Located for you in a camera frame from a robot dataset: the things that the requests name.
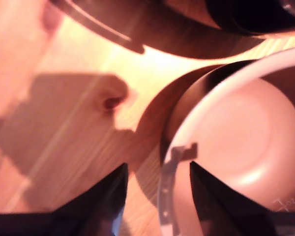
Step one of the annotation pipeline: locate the dark metallic pot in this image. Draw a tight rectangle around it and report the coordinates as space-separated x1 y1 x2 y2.
158 46 295 236

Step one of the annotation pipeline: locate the black Philips rice cooker body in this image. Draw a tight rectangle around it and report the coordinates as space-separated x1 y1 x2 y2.
205 0 295 36

